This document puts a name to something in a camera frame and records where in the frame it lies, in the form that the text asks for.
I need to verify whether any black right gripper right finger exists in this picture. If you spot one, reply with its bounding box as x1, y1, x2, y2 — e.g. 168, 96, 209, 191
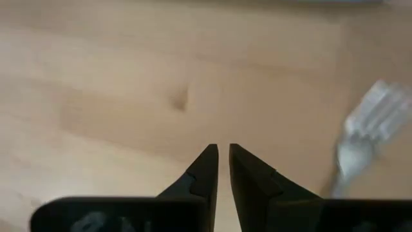
229, 143, 324, 232

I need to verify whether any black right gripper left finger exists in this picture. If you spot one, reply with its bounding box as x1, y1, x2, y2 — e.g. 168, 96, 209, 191
155, 143, 220, 232

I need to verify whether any fork with orange handle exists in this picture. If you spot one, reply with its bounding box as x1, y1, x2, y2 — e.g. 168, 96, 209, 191
327, 78, 412, 198

